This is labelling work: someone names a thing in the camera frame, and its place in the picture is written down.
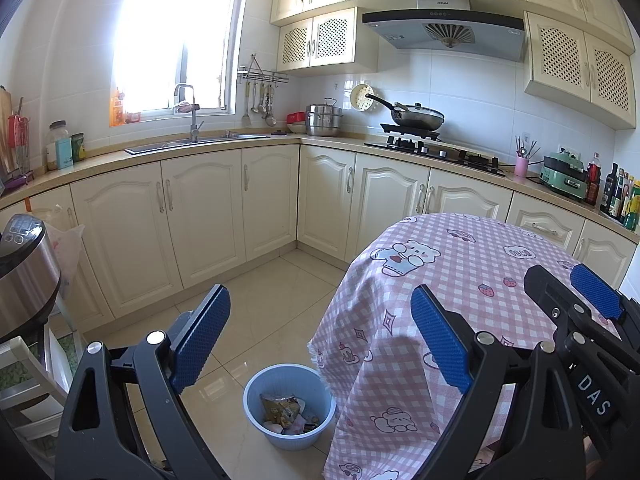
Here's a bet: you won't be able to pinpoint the wooden cutting board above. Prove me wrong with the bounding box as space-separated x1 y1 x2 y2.
0 86 16 181

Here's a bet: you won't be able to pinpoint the yellow-cap oil bottle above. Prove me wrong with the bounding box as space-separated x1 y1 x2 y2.
620 175 637 226

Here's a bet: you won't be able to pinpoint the cream round colander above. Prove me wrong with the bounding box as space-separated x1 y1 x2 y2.
350 84 378 112

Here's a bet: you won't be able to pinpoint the stainless steel sink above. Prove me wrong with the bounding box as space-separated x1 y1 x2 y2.
125 132 271 156

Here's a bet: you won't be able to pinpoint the red-label dark bottle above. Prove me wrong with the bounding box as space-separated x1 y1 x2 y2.
586 152 602 206

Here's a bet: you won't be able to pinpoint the clear jar with lid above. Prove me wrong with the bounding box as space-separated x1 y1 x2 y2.
46 121 72 171

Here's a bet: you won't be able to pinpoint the red-handled kitchen tool set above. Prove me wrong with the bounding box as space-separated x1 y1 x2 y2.
0 97 36 193

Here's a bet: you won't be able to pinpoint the black glass gas hob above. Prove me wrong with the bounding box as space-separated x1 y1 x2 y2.
364 135 507 177

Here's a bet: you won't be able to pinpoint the translucent hanging plastic bag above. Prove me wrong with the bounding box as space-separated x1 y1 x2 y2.
47 205 87 302

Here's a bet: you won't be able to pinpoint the beige kitchen countertop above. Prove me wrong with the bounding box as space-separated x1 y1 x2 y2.
0 132 640 246

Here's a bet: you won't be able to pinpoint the black-handled wok with lid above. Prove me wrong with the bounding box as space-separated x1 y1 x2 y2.
366 92 446 130

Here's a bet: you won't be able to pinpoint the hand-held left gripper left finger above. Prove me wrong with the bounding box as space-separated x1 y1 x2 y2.
54 284 232 480

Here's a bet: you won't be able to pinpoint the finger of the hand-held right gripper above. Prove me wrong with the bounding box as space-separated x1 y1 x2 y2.
524 264 640 361
570 263 640 333

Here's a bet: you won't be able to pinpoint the steel sink faucet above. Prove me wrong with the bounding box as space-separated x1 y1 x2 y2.
173 84 204 142

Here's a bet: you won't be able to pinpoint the dark wine bottle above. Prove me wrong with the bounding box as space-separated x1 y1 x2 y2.
601 162 620 213

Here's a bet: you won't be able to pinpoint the metal wall utensil rack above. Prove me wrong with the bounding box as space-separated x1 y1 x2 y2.
237 53 290 86

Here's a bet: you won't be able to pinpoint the hanging metal skimmer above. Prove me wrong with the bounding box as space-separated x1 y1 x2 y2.
260 82 277 127

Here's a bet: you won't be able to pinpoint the white shelf green liner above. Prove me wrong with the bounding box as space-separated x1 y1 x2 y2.
0 305 88 480

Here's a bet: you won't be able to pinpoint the dark soy sauce bottle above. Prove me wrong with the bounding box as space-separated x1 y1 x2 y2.
612 167 631 221

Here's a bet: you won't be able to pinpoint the green electric cooker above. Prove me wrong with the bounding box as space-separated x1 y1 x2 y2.
541 149 589 202

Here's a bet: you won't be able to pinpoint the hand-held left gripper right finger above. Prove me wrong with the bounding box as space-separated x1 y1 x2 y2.
410 285 586 480

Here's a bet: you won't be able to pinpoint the blue plastic wastebasket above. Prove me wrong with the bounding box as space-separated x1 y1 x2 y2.
243 363 337 452

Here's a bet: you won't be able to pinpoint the orange bottle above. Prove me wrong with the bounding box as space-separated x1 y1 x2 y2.
109 86 126 127

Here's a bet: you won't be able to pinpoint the grey range hood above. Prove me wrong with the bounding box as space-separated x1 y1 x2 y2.
362 0 528 63

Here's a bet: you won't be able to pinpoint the cream base kitchen cabinets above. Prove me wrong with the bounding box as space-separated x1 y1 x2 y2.
0 142 640 333

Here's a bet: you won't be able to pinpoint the sliding kitchen window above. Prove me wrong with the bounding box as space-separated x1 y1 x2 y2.
110 0 251 121

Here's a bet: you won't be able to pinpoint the silver rice cooker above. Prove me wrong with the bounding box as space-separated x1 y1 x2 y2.
0 213 63 343

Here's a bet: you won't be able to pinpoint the green bottle yellow label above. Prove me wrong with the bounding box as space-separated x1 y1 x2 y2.
625 180 640 232

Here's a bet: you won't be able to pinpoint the stainless steel steamer pot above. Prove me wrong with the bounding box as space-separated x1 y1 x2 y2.
305 99 345 137

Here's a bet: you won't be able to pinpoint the cream lattice-door wall cabinet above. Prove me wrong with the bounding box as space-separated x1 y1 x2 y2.
276 7 379 78
523 10 640 131

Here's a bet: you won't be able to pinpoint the pink checked tablecloth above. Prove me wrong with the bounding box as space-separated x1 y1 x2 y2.
307 212 626 480

